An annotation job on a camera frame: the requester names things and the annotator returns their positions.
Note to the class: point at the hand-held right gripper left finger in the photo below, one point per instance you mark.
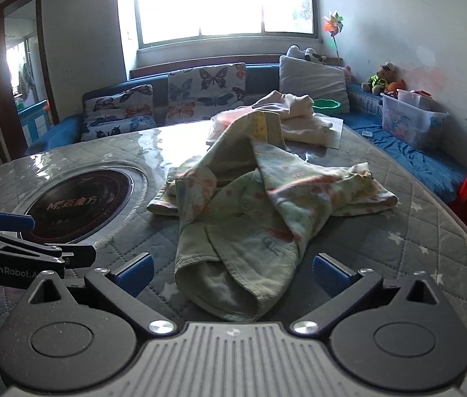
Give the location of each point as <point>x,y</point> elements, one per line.
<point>136,273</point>

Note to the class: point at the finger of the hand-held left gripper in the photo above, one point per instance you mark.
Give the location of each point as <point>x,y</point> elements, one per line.
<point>76,255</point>
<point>10,220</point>

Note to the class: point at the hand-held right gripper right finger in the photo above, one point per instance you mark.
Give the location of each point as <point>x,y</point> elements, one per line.
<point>332,273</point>

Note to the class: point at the pale green printed children's garment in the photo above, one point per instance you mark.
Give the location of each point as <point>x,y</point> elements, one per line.
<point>237,223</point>

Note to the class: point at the cream clothes pile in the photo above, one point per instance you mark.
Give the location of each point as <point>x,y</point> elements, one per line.
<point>299,126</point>

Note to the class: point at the round black induction cooktop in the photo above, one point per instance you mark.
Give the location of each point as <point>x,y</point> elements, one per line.
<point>84,202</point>

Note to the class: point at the blue play fence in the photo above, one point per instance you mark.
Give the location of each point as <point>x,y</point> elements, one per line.
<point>37,122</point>

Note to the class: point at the small white card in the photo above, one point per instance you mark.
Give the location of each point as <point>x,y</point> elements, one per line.
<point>366,134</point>

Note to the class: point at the blue sofa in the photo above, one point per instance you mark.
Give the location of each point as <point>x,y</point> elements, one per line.
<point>394,140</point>

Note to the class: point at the clear plastic storage box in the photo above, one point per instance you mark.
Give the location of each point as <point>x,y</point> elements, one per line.
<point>407,126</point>

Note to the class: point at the green plastic bowl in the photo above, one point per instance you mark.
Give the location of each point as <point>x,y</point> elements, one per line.
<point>327,104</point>

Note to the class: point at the small white plastic box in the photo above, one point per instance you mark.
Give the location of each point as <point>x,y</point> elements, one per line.
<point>413,99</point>

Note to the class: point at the large butterfly print cushion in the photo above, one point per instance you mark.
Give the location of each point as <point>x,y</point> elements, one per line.
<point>206,93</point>

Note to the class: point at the grey pillow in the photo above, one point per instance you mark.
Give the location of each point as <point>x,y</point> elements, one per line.
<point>312,78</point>

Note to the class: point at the orange toy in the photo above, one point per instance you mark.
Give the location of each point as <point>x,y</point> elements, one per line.
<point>396,87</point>

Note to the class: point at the teddy bear in green vest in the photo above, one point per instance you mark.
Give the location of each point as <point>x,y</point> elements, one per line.
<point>380,79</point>

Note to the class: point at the pink plush toy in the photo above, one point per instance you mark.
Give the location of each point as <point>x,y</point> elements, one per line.
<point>349,73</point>

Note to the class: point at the colourful pinwheel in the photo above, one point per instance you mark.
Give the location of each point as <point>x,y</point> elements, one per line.
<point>333,25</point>

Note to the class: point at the window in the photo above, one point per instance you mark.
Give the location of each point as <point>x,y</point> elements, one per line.
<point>216,0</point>

